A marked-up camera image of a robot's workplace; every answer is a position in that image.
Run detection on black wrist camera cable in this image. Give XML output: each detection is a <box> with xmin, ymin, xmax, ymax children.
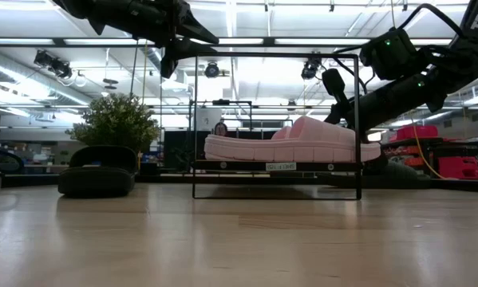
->
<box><xmin>396</xmin><ymin>2</ymin><xmax>465</xmax><ymax>39</ymax></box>

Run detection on yellow hanging cable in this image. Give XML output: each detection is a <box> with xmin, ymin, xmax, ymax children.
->
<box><xmin>389</xmin><ymin>0</ymin><xmax>447</xmax><ymax>180</ymax></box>

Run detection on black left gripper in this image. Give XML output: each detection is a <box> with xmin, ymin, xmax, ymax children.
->
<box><xmin>142</xmin><ymin>0</ymin><xmax>219</xmax><ymax>79</ymax></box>

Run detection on black aluminium table frame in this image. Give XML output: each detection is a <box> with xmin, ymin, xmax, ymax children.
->
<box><xmin>0</xmin><ymin>171</ymin><xmax>478</xmax><ymax>193</ymax></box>

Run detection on black metal shelf rack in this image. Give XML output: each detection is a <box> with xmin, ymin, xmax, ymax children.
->
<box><xmin>192</xmin><ymin>51</ymin><xmax>362</xmax><ymax>201</ymax></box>

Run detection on white board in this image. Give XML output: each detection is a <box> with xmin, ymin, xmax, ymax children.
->
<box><xmin>196</xmin><ymin>108</ymin><xmax>223</xmax><ymax>131</ymax></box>

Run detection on red plastic bin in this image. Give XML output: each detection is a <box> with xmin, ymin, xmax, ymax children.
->
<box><xmin>389</xmin><ymin>124</ymin><xmax>439</xmax><ymax>144</ymax></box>

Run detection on black partition panels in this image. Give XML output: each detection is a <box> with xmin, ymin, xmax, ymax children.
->
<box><xmin>163</xmin><ymin>129</ymin><xmax>206</xmax><ymax>168</ymax></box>

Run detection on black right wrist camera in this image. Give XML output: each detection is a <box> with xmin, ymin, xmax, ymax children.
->
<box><xmin>359</xmin><ymin>26</ymin><xmax>421</xmax><ymax>81</ymax></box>

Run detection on black ceiling camera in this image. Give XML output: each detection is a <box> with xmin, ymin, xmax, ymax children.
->
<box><xmin>301</xmin><ymin>57</ymin><xmax>323</xmax><ymax>81</ymax></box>

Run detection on black ceiling camera rig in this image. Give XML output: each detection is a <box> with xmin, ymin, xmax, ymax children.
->
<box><xmin>33</xmin><ymin>49</ymin><xmax>74</xmax><ymax>80</ymax></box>

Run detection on red plastic crate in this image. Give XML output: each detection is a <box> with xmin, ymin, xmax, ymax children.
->
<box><xmin>437</xmin><ymin>155</ymin><xmax>478</xmax><ymax>180</ymax></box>

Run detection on black storage cart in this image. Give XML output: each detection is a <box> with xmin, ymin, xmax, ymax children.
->
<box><xmin>381</xmin><ymin>137</ymin><xmax>478</xmax><ymax>179</ymax></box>

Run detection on green potted plant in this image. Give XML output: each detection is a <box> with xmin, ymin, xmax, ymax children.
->
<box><xmin>65</xmin><ymin>92</ymin><xmax>163</xmax><ymax>155</ymax></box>

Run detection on round black ceiling device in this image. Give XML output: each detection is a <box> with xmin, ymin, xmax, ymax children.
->
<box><xmin>204</xmin><ymin>61</ymin><xmax>221</xmax><ymax>79</ymax></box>

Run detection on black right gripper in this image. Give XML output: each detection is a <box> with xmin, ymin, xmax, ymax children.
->
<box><xmin>321</xmin><ymin>68</ymin><xmax>449</xmax><ymax>133</ymax></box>

